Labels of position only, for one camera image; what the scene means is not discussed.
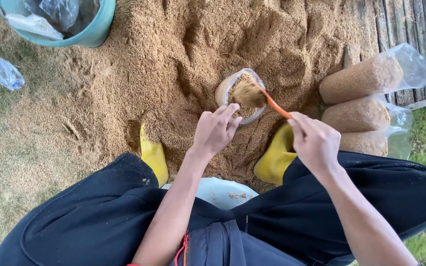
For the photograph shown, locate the person's yellow rubber boot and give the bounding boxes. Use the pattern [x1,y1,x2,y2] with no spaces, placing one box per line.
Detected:
[139,123,169,188]
[253,123,298,186]

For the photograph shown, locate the clear plastic bags bundle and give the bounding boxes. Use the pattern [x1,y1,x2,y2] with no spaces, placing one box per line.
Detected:
[5,0,101,41]

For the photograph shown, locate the person's right yellow rubber boot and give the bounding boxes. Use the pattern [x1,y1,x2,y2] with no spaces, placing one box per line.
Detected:
[253,123,298,186]

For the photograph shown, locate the navy waist bag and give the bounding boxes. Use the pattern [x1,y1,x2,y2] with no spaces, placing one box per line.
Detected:
[168,219,307,266]

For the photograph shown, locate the crumpled clear plastic bag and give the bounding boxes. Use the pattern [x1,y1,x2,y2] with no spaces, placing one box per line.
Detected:
[0,52,26,92]

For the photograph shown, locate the heap of sawdust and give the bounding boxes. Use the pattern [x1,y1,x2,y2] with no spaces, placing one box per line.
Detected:
[0,0,384,193]

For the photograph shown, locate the weathered wooden plank platform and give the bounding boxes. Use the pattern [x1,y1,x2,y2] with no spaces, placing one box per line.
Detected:
[342,0,426,111]

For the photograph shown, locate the person's right hand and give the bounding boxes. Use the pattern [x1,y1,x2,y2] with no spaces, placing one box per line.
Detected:
[288,111,342,178]

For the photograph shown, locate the teal plastic bucket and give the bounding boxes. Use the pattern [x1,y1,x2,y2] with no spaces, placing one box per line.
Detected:
[0,0,117,49]

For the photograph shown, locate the clear bag part-filled with sawdust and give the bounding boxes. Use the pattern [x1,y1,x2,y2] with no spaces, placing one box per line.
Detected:
[214,68,267,125]

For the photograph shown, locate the sawdust-filled clear plastic bag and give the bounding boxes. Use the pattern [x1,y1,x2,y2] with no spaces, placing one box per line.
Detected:
[338,127,413,160]
[321,94,414,134]
[318,43,426,105]

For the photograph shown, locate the person's left hand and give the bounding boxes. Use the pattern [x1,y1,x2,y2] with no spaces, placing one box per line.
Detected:
[189,103,243,160]

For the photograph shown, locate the white plastic stool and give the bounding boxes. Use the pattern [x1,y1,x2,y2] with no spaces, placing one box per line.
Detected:
[161,177,260,211]

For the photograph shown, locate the orange plastic scoop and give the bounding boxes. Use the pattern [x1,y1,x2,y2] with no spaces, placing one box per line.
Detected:
[233,79,294,120]

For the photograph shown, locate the black trousers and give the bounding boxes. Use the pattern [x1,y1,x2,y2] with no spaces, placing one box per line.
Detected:
[0,150,426,266]

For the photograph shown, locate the person's left yellow rubber boot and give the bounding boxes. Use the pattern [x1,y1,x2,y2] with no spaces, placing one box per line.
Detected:
[139,123,169,188]

